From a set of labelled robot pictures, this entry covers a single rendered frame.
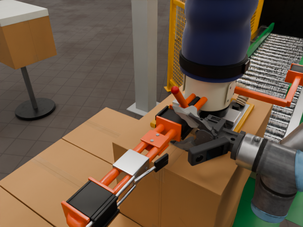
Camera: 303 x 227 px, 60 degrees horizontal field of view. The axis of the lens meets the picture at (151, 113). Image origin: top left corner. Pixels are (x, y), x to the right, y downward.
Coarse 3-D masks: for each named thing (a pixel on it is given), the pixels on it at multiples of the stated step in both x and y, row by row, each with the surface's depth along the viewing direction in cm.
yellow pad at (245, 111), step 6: (234, 102) 107; (246, 102) 108; (234, 108) 100; (240, 108) 104; (246, 108) 104; (252, 108) 106; (246, 114) 101; (240, 120) 98; (228, 126) 94; (234, 126) 94; (240, 126) 95
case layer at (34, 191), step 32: (96, 128) 162; (128, 128) 162; (32, 160) 139; (64, 160) 139; (96, 160) 139; (0, 192) 122; (32, 192) 122; (64, 192) 122; (0, 224) 109; (32, 224) 109; (64, 224) 109; (128, 224) 109
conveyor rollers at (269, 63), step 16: (272, 48) 274; (288, 48) 274; (256, 64) 238; (272, 64) 239; (288, 64) 240; (240, 80) 215; (256, 80) 216; (272, 80) 218; (272, 112) 176; (288, 112) 178; (272, 128) 161
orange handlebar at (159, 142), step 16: (192, 96) 89; (256, 96) 91; (272, 96) 89; (288, 96) 89; (160, 128) 75; (144, 144) 69; (160, 144) 68; (112, 176) 61; (128, 176) 60; (80, 224) 50
